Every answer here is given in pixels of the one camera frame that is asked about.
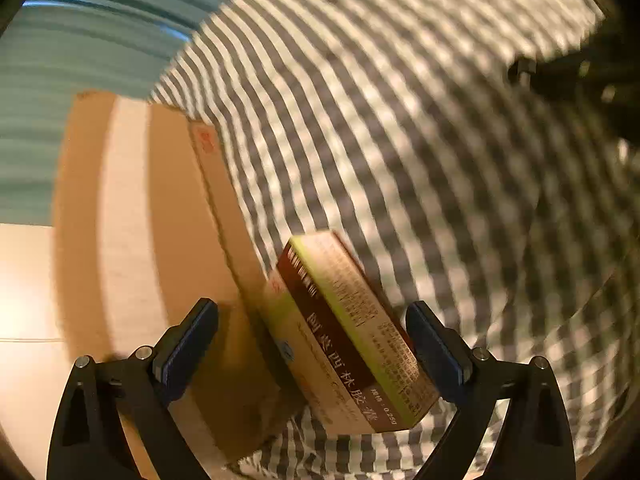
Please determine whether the tan medicine box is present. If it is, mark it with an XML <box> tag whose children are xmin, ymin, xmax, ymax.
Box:
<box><xmin>260</xmin><ymin>231</ymin><xmax>439</xmax><ymax>436</ymax></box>

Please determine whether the brown cardboard box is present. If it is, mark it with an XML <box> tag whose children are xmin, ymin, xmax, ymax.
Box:
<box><xmin>52</xmin><ymin>90</ymin><xmax>304</xmax><ymax>479</ymax></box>

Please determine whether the grey checkered bed sheet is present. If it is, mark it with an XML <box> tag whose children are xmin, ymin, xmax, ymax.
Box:
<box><xmin>152</xmin><ymin>0</ymin><xmax>639</xmax><ymax>470</ymax></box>

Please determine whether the teal curtain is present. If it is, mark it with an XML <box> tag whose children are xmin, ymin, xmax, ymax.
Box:
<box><xmin>1</xmin><ymin>0</ymin><xmax>226</xmax><ymax>226</ymax></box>

